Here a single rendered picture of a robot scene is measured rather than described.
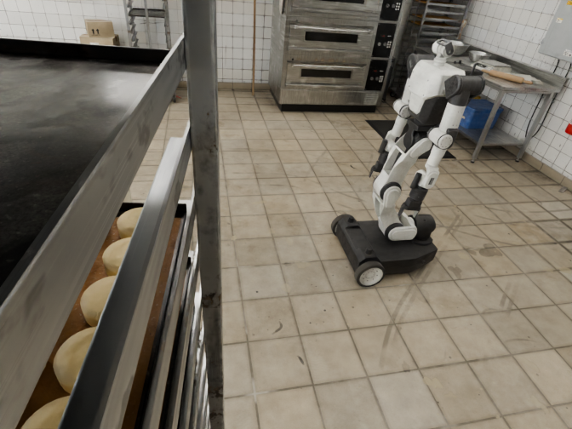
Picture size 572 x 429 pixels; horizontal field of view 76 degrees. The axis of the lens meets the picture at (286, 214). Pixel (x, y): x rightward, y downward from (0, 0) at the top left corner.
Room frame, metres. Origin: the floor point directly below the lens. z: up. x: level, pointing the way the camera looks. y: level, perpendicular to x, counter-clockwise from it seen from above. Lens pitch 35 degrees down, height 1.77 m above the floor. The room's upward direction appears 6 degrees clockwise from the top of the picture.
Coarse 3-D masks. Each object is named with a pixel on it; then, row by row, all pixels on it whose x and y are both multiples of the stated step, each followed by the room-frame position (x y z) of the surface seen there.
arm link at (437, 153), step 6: (432, 132) 1.90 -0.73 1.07; (438, 132) 1.87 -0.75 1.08; (444, 132) 1.86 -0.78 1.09; (432, 138) 1.87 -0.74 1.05; (438, 138) 1.83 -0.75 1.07; (432, 150) 1.88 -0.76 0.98; (438, 150) 1.85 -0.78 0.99; (444, 150) 1.85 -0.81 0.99; (432, 156) 1.86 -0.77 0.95; (438, 156) 1.85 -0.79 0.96; (426, 162) 1.89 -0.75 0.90; (432, 162) 1.86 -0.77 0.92; (438, 162) 1.86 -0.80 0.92
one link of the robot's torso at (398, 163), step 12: (396, 144) 2.14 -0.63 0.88; (420, 144) 2.01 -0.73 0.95; (396, 156) 2.12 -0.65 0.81; (408, 156) 2.00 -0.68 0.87; (384, 168) 2.10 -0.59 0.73; (396, 168) 2.02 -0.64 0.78; (408, 168) 2.04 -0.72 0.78; (384, 180) 2.03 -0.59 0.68; (396, 180) 2.03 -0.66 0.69; (384, 192) 1.98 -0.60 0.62
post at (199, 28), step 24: (192, 0) 0.38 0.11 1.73; (192, 24) 0.38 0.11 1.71; (192, 48) 0.38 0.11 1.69; (216, 48) 0.40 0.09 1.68; (192, 72) 0.38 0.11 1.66; (216, 72) 0.39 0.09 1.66; (192, 96) 0.38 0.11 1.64; (216, 96) 0.39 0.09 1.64; (192, 120) 0.38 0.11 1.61; (216, 120) 0.38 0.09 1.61; (192, 144) 0.38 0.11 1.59; (216, 144) 0.38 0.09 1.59; (192, 168) 0.38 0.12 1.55; (216, 168) 0.38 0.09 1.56; (216, 192) 0.38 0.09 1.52; (216, 216) 0.38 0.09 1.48; (216, 240) 0.38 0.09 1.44; (216, 264) 0.38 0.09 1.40; (216, 288) 0.38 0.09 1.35; (216, 312) 0.38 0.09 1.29; (216, 336) 0.38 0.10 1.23; (216, 360) 0.38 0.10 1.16; (216, 384) 0.38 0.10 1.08; (216, 408) 0.38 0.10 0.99
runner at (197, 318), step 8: (200, 288) 0.39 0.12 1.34; (200, 296) 0.37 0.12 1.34; (200, 304) 0.36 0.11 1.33; (200, 312) 0.36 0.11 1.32; (200, 320) 0.35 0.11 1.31; (192, 328) 0.34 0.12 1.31; (192, 336) 0.32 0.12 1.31; (192, 344) 0.31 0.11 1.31; (192, 352) 0.28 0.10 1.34; (192, 360) 0.27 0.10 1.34; (192, 368) 0.26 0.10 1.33; (192, 376) 0.25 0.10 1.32; (192, 384) 0.25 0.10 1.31; (184, 392) 0.24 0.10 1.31; (184, 400) 0.23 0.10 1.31; (184, 408) 0.22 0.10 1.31; (184, 416) 0.20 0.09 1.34; (184, 424) 0.19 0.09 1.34
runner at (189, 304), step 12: (192, 252) 0.40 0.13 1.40; (192, 264) 0.38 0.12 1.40; (192, 276) 0.33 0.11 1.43; (192, 288) 0.31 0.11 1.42; (192, 300) 0.30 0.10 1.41; (180, 336) 0.26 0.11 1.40; (180, 348) 0.22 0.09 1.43; (180, 360) 0.21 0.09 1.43; (180, 372) 0.20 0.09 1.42; (180, 384) 0.19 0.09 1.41; (180, 396) 0.19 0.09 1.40; (168, 420) 0.16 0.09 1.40
